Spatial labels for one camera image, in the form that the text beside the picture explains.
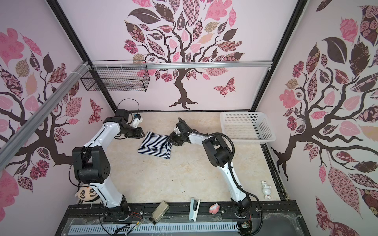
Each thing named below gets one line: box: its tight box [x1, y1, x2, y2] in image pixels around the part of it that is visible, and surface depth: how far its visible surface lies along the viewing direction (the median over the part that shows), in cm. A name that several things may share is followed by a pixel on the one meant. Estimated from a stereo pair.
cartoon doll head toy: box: [74, 185, 100, 203], surface depth 74 cm
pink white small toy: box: [208, 203, 221, 215], surface depth 72 cm
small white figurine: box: [261, 180, 272, 200], surface depth 81 cm
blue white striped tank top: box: [137, 130, 173, 159], surface depth 100 cm
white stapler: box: [189, 198, 201, 223], surface depth 74 cm
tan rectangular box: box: [148, 200, 170, 226], surface depth 73 cm
